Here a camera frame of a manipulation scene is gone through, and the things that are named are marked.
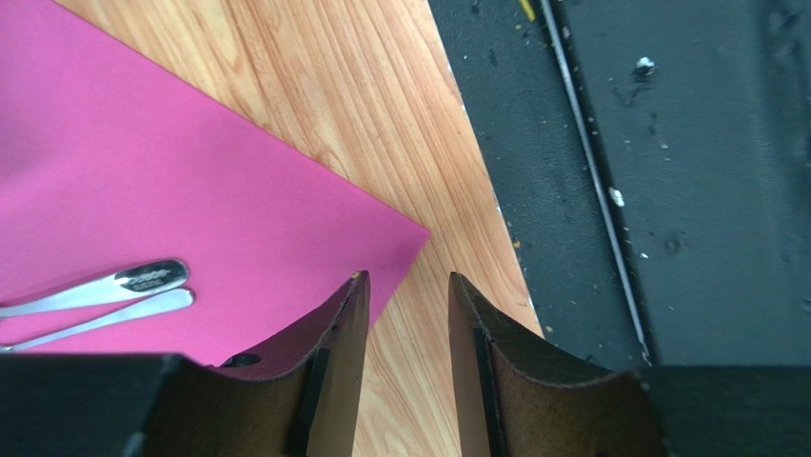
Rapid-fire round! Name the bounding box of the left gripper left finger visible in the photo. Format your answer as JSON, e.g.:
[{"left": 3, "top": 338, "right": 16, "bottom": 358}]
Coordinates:
[{"left": 142, "top": 271, "right": 370, "bottom": 456}]

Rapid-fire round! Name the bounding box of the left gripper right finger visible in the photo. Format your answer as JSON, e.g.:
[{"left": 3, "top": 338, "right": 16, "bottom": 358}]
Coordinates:
[{"left": 448, "top": 272, "right": 667, "bottom": 456}]

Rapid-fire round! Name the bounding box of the silver fork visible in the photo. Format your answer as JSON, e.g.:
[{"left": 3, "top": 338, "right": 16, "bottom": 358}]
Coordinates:
[{"left": 1, "top": 288, "right": 195, "bottom": 353}]

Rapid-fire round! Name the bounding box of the silver spoon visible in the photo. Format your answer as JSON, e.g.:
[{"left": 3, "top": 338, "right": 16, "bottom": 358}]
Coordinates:
[{"left": 1, "top": 259, "right": 190, "bottom": 319}]

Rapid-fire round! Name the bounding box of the magenta paper napkin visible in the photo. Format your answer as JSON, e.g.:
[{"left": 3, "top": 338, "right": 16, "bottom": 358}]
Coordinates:
[{"left": 1, "top": 1, "right": 428, "bottom": 365}]

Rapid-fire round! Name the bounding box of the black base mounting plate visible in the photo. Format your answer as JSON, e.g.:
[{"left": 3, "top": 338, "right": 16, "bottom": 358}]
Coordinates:
[{"left": 429, "top": 1, "right": 810, "bottom": 370}]

